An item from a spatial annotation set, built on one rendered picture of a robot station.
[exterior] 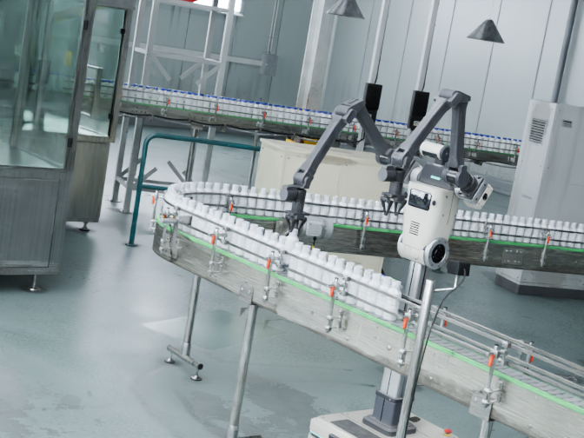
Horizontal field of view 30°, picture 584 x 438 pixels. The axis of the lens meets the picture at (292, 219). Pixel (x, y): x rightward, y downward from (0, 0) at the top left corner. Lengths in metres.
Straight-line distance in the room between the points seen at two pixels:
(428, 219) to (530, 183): 5.71
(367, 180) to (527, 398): 5.44
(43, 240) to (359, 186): 2.84
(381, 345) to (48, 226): 3.84
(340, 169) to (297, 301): 4.33
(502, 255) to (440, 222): 2.18
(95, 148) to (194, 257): 4.65
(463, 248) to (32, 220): 2.98
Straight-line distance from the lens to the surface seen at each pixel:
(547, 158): 10.73
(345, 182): 9.23
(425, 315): 3.74
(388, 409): 5.47
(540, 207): 10.80
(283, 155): 8.99
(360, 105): 5.12
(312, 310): 4.87
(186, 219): 5.67
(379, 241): 6.90
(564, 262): 7.65
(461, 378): 4.27
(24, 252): 7.85
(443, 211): 5.21
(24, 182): 7.72
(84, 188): 10.16
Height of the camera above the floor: 2.08
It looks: 9 degrees down
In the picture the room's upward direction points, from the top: 10 degrees clockwise
